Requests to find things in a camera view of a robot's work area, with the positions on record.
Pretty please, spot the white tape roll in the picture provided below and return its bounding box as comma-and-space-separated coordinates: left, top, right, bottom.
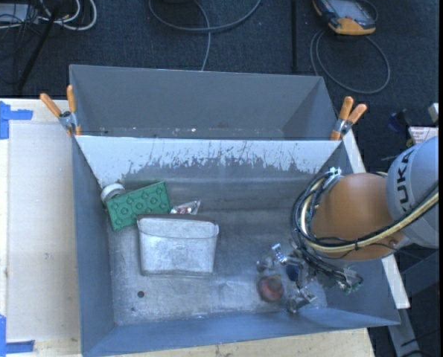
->
100, 182, 127, 207

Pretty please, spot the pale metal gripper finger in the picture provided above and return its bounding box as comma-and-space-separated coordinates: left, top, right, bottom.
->
285, 287, 317, 314
256, 242, 284, 272

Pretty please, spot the clear packet with red print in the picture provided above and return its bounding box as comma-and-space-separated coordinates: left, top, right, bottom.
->
169, 199, 202, 216

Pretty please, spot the red-brown round cup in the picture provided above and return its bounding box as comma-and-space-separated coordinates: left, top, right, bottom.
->
257, 274, 285, 303

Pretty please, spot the clear plastic container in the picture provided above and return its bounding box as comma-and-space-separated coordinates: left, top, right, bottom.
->
136, 214, 220, 277

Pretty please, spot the grey metal bin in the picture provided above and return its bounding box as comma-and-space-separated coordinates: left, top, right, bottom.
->
68, 64, 402, 357

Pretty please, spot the dark green flat block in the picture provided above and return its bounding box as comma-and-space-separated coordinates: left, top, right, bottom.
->
105, 180, 172, 232

